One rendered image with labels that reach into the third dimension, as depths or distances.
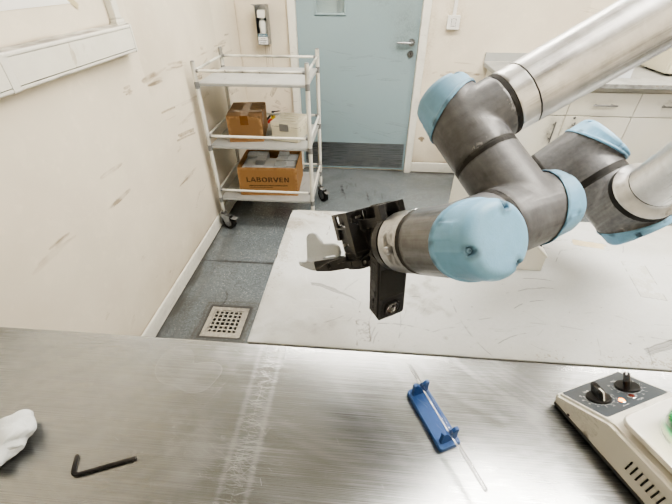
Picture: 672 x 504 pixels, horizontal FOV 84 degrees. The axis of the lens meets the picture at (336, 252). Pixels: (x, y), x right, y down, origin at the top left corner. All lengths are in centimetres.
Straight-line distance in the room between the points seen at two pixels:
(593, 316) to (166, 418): 80
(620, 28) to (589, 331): 54
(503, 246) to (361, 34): 290
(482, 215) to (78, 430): 64
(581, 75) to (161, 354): 74
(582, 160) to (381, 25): 243
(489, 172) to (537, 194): 5
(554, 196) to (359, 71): 285
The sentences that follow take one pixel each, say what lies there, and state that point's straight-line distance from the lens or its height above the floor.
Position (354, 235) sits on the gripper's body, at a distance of 50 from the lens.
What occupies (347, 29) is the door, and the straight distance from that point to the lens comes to 317.
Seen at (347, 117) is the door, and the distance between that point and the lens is 331.
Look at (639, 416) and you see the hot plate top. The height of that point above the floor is 99.
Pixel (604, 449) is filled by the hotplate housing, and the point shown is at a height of 93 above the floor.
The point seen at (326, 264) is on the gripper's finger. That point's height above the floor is 111.
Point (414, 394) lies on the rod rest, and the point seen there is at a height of 91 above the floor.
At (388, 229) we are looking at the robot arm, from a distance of 42.
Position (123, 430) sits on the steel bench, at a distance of 70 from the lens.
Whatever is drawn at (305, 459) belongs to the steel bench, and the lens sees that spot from 60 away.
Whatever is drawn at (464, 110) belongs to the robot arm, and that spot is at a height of 133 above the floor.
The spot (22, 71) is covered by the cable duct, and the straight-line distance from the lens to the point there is 143.
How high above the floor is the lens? 145
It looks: 37 degrees down
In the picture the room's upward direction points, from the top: straight up
